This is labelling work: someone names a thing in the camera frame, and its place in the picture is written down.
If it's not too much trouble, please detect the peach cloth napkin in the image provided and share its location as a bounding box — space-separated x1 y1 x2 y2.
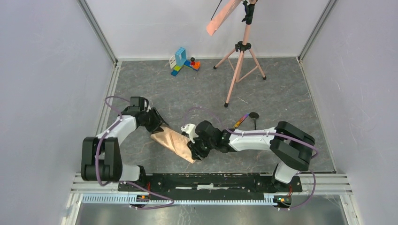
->
150 126 196 164

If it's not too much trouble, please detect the pink panel on tripod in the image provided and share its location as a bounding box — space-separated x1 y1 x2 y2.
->
206 0 241 36

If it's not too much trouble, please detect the colourful toy brick structure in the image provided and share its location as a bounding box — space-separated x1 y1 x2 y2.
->
169 47 201 76

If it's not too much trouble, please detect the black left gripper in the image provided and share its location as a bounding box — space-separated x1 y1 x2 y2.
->
140 107 169 135

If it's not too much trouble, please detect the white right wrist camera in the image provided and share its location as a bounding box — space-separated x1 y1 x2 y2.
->
181 123 198 143

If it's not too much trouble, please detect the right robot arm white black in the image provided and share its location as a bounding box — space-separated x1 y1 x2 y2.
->
181 120 318 191

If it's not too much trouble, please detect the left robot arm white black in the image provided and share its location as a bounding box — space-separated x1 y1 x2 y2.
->
81 97 168 191

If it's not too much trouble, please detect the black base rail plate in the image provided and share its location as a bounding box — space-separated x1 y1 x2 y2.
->
136 173 303 201

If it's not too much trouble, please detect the aluminium frame rail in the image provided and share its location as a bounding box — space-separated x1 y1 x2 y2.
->
61 172 360 225

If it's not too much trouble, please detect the pink tripod stand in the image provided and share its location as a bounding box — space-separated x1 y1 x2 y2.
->
211 0 267 108

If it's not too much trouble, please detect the black utensil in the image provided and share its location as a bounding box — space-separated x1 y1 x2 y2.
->
249 112 259 130

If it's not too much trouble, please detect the iridescent rainbow knife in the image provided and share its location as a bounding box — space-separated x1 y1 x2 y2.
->
233 113 249 128

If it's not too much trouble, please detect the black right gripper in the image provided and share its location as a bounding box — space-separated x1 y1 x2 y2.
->
187 133 215 161

